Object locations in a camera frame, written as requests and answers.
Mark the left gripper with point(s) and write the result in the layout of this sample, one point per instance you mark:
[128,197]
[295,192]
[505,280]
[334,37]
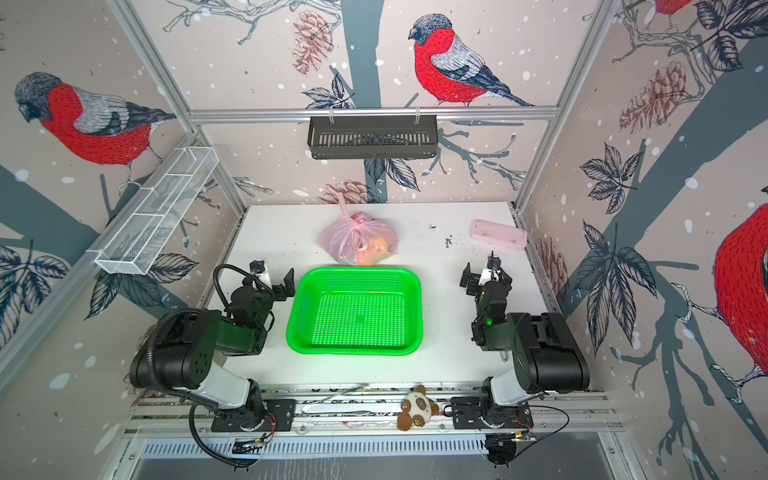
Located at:
[274,288]

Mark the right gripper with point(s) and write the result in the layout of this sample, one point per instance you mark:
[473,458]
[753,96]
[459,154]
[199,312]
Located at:
[485,284]

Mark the green plastic basket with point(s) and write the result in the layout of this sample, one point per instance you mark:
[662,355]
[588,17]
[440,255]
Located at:
[372,311]

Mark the pink plastic bag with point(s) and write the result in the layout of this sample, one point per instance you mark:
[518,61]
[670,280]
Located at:
[349,234]

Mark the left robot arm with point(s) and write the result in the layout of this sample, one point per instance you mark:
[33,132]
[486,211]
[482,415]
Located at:
[178,357]

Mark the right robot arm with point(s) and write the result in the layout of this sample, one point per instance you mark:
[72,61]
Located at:
[542,354]

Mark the orange fruit in bag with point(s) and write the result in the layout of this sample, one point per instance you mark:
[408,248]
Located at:
[376,250]

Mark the pink rectangular box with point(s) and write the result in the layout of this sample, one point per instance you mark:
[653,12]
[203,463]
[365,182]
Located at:
[498,235]

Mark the plush panda toy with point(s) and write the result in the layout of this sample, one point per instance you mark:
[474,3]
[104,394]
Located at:
[417,409]

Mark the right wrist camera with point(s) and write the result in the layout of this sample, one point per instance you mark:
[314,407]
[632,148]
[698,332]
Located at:
[494,264]

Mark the white mesh wall shelf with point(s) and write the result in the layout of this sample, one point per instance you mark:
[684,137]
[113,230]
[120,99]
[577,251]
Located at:
[141,238]

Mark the black hanging wire basket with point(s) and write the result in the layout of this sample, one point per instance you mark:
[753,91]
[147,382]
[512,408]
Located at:
[373,137]

